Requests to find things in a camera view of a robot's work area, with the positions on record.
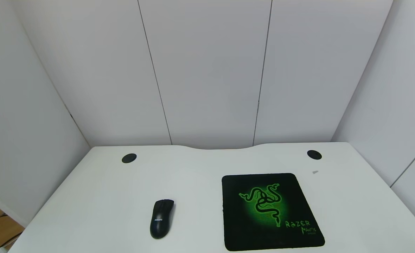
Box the black green snake-logo mouse pad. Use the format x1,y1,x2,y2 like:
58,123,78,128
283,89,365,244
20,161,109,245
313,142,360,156
222,173,326,252

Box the black computer mouse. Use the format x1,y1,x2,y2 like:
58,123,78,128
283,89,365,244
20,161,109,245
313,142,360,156
149,199,175,240

